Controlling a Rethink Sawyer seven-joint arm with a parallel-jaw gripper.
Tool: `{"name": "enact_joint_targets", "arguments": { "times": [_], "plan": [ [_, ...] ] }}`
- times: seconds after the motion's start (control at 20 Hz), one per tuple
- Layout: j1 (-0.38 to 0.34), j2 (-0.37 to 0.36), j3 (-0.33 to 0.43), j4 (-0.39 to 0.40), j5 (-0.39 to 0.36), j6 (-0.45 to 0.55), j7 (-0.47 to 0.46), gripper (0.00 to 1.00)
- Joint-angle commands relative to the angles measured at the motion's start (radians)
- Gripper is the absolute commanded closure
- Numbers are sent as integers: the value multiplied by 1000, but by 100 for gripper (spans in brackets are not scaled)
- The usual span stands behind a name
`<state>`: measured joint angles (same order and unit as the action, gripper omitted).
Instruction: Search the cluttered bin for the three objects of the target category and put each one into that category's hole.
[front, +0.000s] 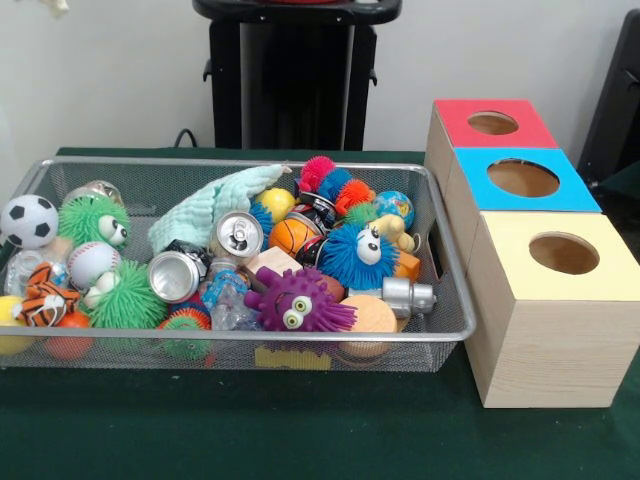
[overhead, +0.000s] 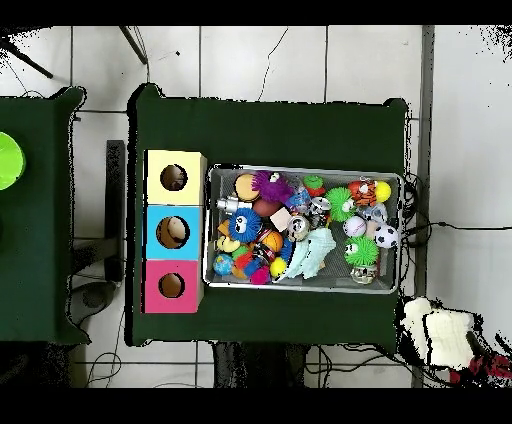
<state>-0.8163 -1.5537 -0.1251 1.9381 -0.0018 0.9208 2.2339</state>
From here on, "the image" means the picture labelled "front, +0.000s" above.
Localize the mint green knit cloth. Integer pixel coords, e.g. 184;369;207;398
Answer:
148;164;293;255

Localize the yellow cheese wedge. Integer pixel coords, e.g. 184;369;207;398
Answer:
254;346;332;372

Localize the blue fuzzy monster toy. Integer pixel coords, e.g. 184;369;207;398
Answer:
320;222;399;291

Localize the yellow ball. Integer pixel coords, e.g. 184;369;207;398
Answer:
255;188;297;223

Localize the wooden three-hole box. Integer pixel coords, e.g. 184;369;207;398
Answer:
424;98;640;409

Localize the black and white soccer ball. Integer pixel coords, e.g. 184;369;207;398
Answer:
0;194;60;250

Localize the dark green tablecloth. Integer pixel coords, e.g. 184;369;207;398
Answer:
0;147;640;480

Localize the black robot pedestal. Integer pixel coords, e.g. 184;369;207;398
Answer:
193;0;403;151

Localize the orange tiger plush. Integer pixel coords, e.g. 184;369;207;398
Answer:
14;262;81;328

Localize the black chair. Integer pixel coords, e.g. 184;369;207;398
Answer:
580;8;640;201

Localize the green spiky ball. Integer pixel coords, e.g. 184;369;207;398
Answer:
58;194;131;249

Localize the purple spiky ball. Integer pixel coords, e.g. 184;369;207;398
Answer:
244;266;358;333

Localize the clear mesh bin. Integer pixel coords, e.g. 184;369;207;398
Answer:
0;155;477;376

